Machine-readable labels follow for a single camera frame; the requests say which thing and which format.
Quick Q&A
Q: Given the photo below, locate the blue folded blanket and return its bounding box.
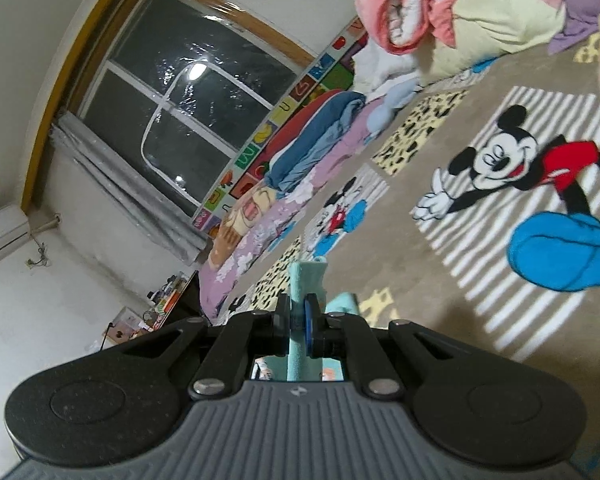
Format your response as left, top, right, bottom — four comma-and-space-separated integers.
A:
264, 91, 366, 193

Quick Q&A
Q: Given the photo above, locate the Mickey Mouse carpet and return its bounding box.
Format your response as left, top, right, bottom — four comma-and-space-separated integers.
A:
214, 34, 600, 470

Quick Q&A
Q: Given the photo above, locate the white air conditioner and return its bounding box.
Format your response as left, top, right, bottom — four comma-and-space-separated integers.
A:
0, 204, 30, 261

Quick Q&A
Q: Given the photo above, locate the purple floral quilt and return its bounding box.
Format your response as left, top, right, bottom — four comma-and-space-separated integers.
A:
199, 96, 396, 320

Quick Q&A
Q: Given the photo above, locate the cardboard box on desk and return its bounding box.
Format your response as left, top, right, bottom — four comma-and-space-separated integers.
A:
105, 307, 145, 344

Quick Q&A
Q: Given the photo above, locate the dark wooden desk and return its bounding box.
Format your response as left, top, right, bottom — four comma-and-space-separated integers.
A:
151, 272, 211, 330

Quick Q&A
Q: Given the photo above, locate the teal printed children's garment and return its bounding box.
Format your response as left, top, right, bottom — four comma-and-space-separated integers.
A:
254, 257, 360, 382

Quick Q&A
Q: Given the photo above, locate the grey curtain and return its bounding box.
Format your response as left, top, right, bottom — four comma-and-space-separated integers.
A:
50, 112, 207, 264

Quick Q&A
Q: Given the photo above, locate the colourful alphabet wall mat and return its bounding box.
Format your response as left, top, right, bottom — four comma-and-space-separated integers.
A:
193, 18, 367, 234

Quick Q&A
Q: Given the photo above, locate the pale yellow quilt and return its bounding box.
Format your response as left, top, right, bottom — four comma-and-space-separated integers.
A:
415, 0, 566, 84

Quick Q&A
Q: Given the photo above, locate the window with plastic film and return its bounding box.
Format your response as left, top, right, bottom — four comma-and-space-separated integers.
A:
78, 0, 300, 217

